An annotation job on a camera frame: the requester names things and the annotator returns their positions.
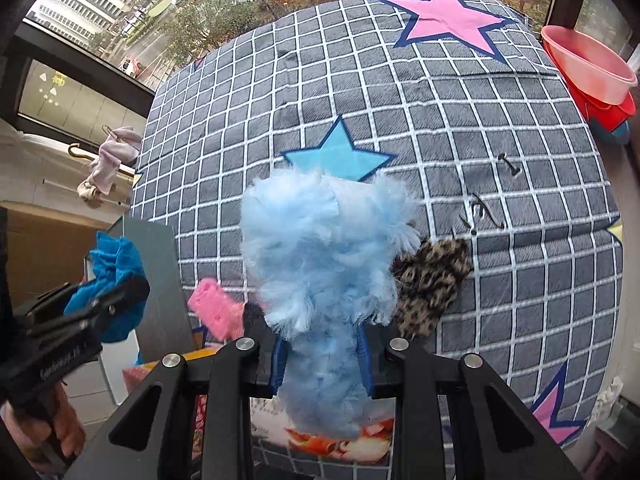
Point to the pink towel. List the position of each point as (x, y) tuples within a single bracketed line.
[(107, 165)]

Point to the pink plastic basin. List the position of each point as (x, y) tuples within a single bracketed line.
[(590, 67)]

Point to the beige towel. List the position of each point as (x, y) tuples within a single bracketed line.
[(92, 195)]

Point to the grey cardboard box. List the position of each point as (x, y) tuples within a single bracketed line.
[(155, 270)]

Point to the light blue fluffy duster head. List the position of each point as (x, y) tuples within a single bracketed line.
[(320, 270)]

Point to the leopard print scrunchie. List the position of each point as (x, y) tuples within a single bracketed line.
[(430, 285)]

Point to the person's left hand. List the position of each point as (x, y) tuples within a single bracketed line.
[(70, 430)]

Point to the blue cloth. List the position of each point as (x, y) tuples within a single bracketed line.
[(115, 260)]

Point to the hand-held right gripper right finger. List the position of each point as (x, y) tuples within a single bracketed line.
[(367, 367)]

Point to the blue plastic basin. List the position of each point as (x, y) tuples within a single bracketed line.
[(617, 132)]

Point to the pink patterned carton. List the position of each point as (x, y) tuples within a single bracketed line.
[(135, 375)]

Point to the white plastic bag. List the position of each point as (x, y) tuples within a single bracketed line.
[(607, 397)]

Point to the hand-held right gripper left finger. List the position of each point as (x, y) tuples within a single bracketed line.
[(279, 370)]

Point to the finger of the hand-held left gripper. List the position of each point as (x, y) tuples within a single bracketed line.
[(117, 300)]

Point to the grey checked star blanket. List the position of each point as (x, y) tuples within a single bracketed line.
[(450, 160)]

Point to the white car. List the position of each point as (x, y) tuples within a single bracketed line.
[(131, 66)]

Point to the pink sponge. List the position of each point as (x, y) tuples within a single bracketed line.
[(212, 307)]

